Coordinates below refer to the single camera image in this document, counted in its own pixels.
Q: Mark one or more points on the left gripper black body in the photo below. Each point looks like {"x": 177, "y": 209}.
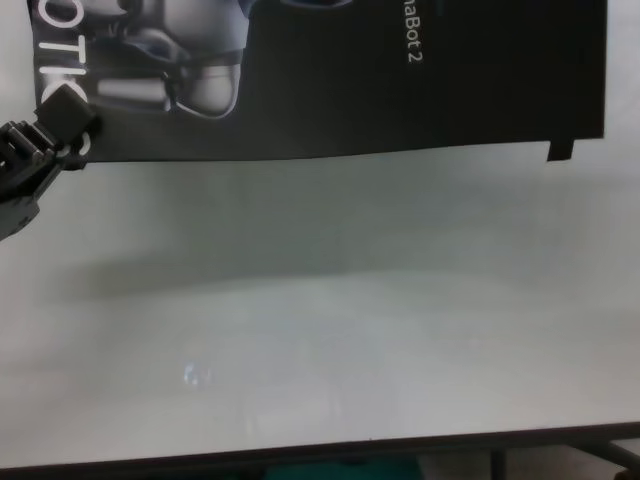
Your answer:
{"x": 17, "y": 200}

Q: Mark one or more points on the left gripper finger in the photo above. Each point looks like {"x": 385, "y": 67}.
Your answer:
{"x": 55, "y": 125}

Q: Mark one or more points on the black robot print poster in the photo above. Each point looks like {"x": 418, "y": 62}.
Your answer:
{"x": 350, "y": 90}

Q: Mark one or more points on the short black tape strip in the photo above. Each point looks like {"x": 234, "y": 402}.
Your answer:
{"x": 560, "y": 151}

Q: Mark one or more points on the black metal table frame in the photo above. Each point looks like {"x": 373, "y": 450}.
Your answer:
{"x": 500, "y": 465}

